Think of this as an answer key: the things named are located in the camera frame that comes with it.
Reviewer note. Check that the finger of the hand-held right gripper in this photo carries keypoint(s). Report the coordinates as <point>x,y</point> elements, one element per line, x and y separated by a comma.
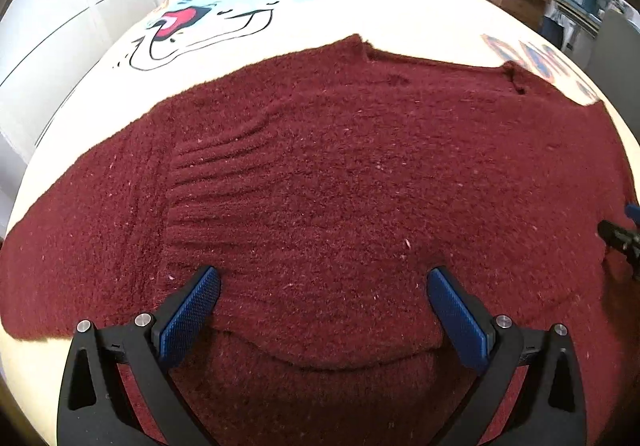
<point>622,241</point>
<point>634,213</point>

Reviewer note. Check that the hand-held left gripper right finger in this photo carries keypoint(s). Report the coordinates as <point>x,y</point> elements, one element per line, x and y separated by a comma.
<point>455,311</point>

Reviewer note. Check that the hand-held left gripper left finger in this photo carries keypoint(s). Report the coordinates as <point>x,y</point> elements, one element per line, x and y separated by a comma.
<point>192,306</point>

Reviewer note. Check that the maroon knit sweater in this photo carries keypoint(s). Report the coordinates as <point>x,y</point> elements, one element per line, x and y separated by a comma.
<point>340,175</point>

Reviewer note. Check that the grey-green chair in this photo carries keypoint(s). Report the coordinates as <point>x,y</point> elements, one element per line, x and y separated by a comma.
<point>617,40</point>

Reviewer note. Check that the black bag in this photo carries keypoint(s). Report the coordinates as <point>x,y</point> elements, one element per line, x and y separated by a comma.
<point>557,33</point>

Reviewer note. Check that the yellow printed bed blanket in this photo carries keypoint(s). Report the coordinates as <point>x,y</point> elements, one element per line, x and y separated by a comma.
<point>425,5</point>

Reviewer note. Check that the white wardrobe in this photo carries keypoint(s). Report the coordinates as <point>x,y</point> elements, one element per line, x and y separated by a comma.
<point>65,15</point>

